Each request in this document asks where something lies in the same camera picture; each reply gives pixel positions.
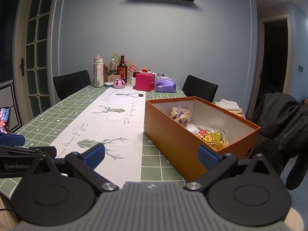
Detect yellow label waffle pack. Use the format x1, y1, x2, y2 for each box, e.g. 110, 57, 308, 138
196, 130, 229, 152

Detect clear bag mixed veggie chips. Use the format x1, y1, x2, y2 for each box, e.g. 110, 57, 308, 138
170, 107, 190, 127

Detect white long snack packet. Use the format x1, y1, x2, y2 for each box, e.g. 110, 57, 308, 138
186, 123, 206, 135

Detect white drawer cabinet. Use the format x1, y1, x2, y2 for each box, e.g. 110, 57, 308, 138
0, 80, 21, 132

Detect orange cardboard box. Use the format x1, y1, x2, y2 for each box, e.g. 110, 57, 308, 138
144, 97, 260, 182

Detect white deer table runner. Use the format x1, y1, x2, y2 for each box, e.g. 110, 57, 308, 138
0, 86, 147, 200

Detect folded white yellow cloths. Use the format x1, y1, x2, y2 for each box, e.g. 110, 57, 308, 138
215, 99, 245, 118

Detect green grid tablecloth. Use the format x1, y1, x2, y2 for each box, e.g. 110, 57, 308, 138
0, 84, 193, 194

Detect black chair left side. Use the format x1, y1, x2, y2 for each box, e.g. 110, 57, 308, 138
53, 70, 91, 100

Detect black leather jacket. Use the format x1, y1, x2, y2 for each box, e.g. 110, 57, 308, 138
250, 92, 307, 190

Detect pink round container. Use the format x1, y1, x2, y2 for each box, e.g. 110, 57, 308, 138
113, 79, 125, 89

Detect small beige radio box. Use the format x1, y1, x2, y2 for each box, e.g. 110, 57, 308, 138
108, 74, 121, 83

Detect brown chocolate-colored object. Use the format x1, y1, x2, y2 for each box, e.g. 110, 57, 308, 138
103, 64, 109, 82

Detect purple tissue pack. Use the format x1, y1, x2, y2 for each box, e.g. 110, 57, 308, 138
155, 79, 177, 93

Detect white pink tumbler bottle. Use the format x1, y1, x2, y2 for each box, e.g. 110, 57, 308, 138
93, 55, 104, 88

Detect magenta square box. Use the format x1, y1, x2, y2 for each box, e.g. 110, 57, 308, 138
135, 73, 155, 92

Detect clear plastic water bottle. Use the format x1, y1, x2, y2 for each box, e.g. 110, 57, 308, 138
108, 58, 117, 75

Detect dark brown liquor bottle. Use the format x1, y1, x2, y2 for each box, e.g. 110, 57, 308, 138
117, 55, 127, 83

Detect red fruit toy on dish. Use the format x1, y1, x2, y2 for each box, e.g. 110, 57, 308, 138
140, 68, 152, 74

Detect glass panel door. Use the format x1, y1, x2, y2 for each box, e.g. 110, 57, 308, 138
13, 0, 53, 125

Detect black chair near wall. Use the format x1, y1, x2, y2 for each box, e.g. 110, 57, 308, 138
182, 74, 218, 103

